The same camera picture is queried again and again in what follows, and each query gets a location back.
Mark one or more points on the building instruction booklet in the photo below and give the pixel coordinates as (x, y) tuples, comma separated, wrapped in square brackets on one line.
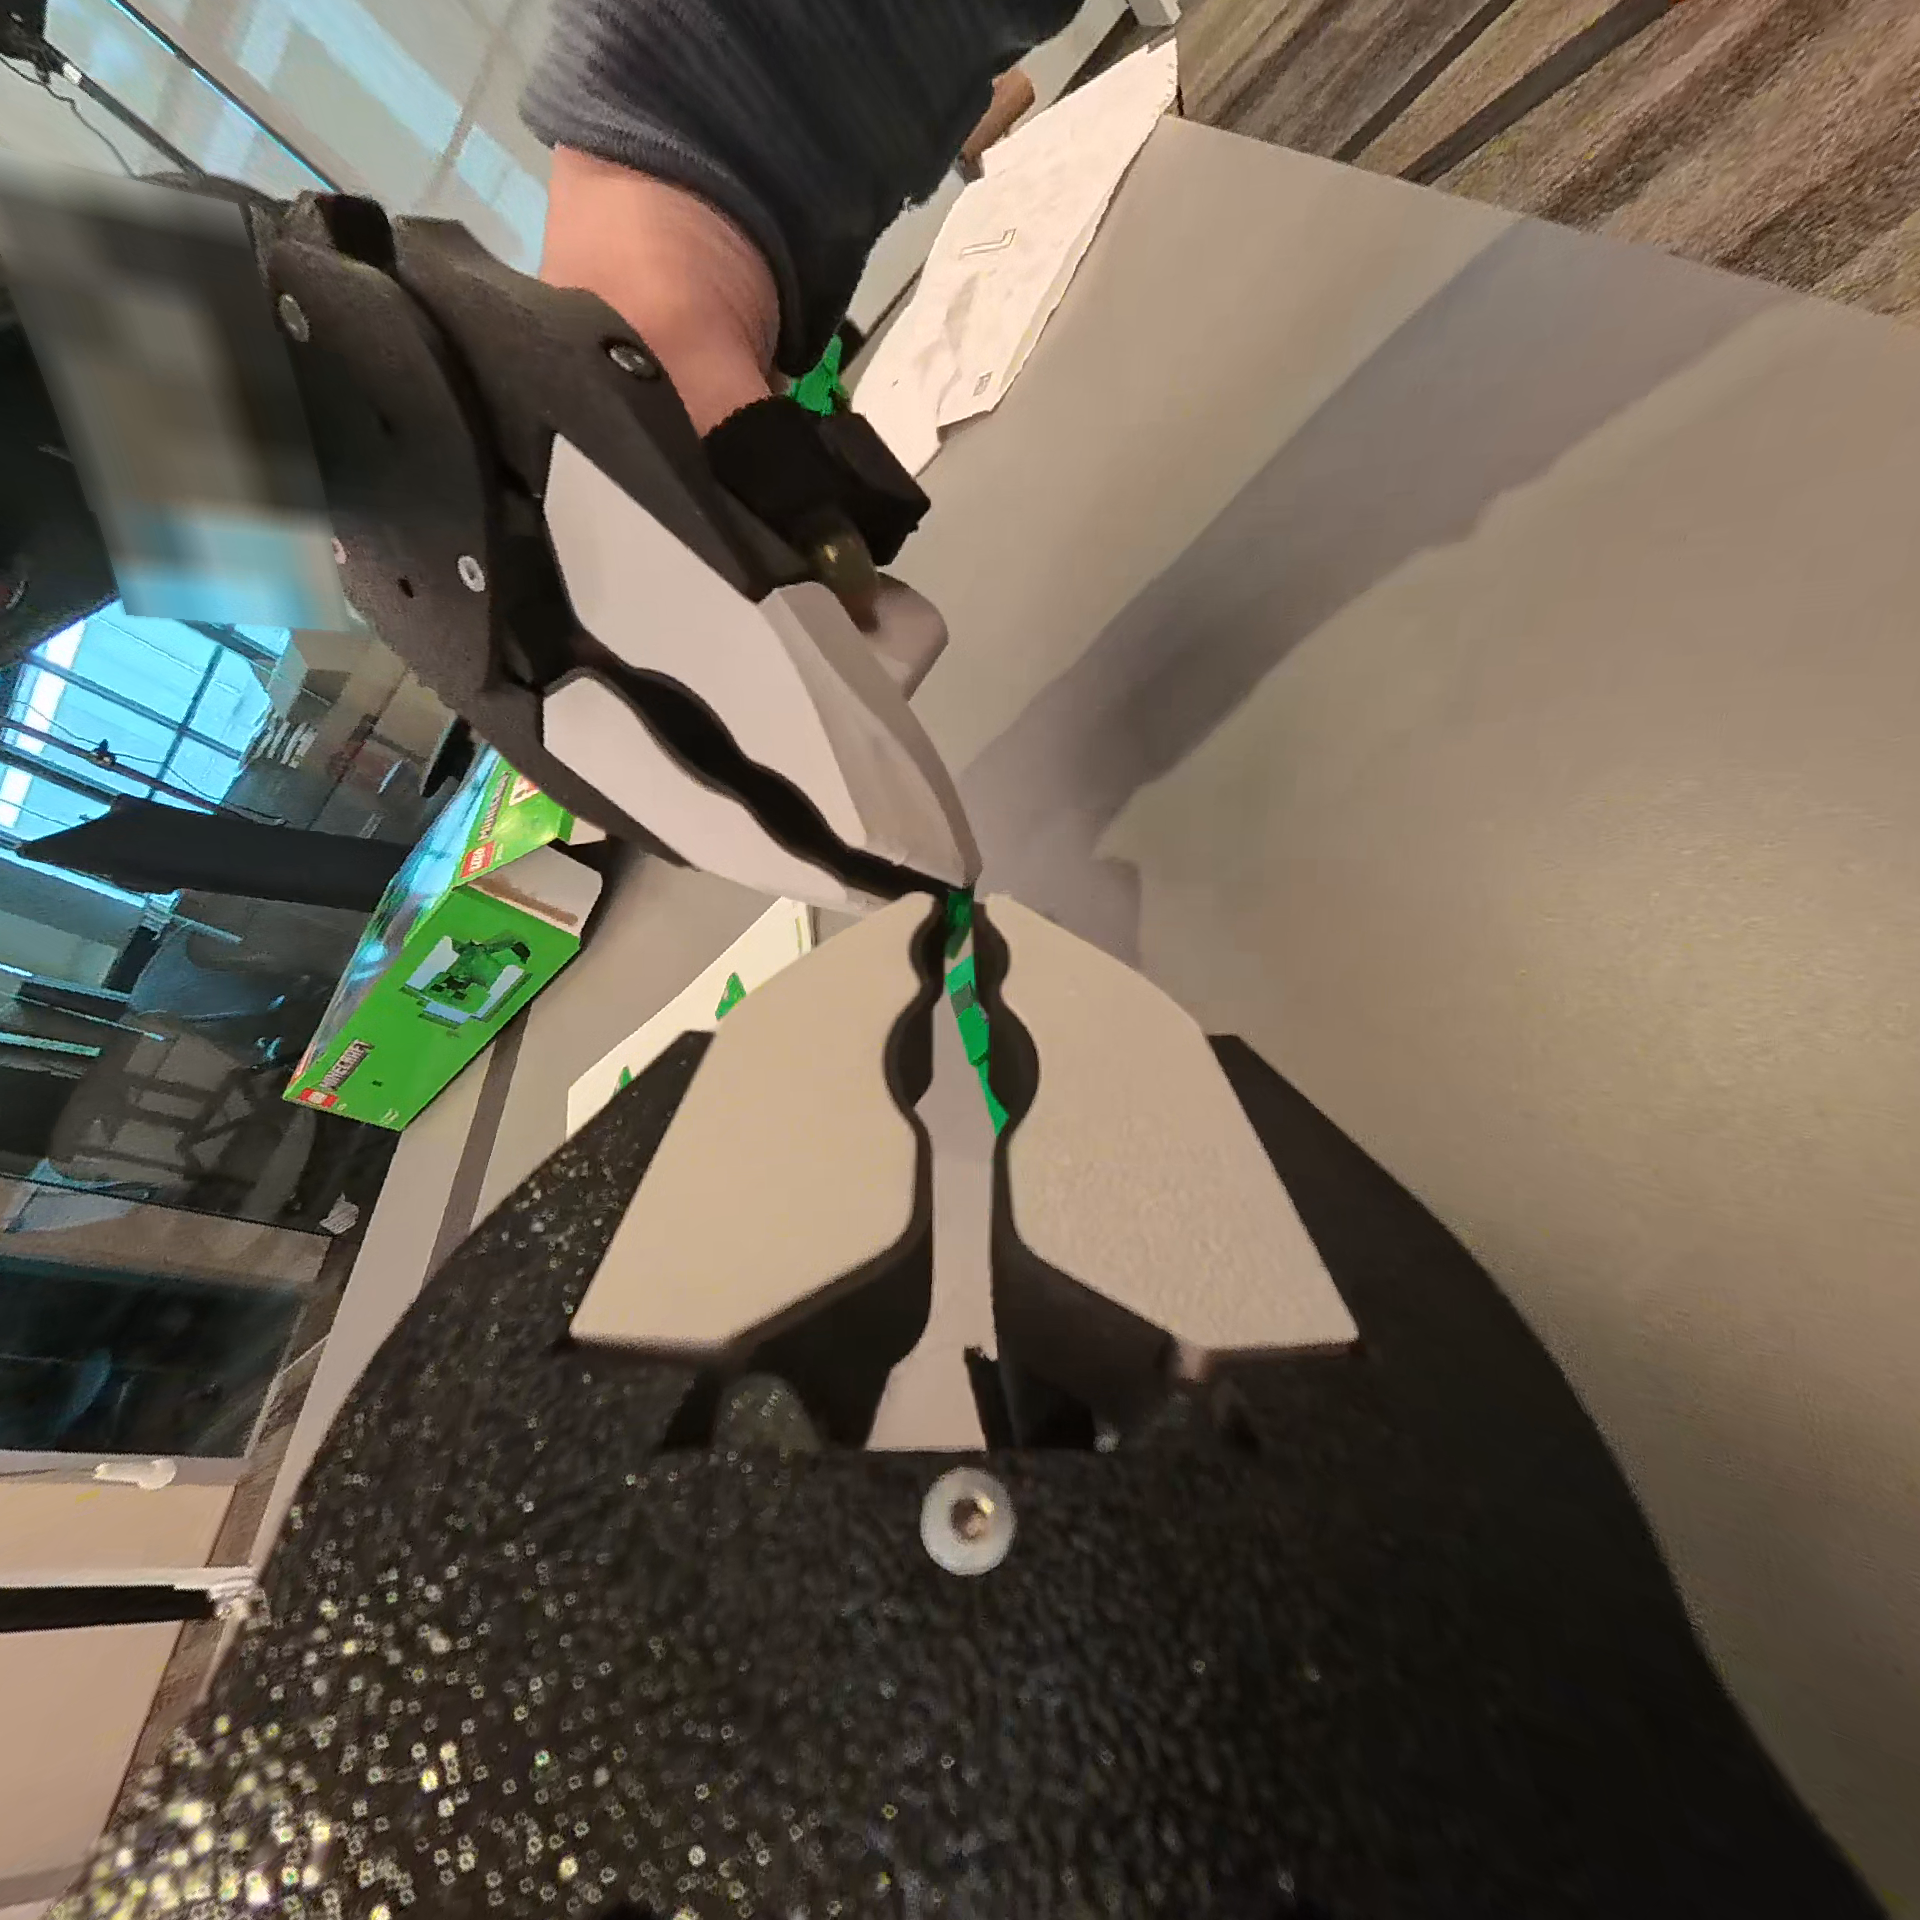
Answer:
[(707, 1005)]

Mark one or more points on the green brick set box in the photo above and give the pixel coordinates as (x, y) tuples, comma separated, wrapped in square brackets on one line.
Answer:
[(451, 961)]

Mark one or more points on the green studded brick plate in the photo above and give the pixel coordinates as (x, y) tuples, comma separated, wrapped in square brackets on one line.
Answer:
[(967, 991)]

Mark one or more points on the person's right forearm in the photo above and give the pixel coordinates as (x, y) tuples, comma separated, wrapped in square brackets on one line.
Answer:
[(811, 122)]

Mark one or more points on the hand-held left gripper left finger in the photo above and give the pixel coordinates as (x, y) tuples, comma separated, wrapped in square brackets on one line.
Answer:
[(751, 1171)]

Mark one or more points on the person's right hand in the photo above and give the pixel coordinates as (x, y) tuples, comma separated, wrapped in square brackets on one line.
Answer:
[(675, 285)]

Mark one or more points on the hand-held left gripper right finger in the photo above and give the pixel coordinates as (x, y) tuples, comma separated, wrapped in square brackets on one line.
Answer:
[(1186, 1171)]

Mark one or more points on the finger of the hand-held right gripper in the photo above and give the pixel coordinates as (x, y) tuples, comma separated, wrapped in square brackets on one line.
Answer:
[(751, 645), (645, 767)]

